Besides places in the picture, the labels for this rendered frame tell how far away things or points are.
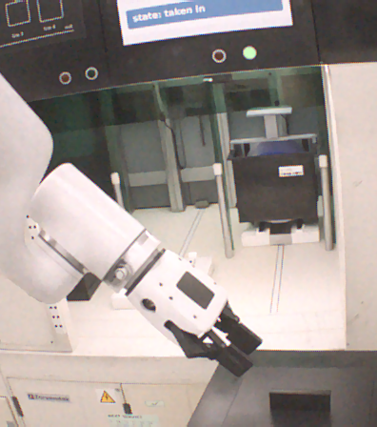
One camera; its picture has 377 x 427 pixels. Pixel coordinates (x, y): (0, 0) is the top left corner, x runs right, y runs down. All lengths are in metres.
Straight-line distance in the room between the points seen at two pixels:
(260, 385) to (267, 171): 0.82
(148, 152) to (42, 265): 1.33
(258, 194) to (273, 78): 0.31
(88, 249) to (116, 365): 0.58
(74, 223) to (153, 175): 1.30
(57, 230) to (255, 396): 0.34
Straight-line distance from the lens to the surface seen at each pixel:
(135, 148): 2.00
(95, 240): 0.69
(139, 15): 0.99
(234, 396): 0.82
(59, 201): 0.70
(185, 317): 0.68
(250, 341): 0.76
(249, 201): 1.57
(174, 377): 1.23
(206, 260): 1.50
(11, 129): 0.58
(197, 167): 1.96
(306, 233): 1.60
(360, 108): 0.93
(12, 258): 0.65
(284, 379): 0.84
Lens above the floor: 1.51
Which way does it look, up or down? 19 degrees down
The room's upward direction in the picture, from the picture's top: 9 degrees counter-clockwise
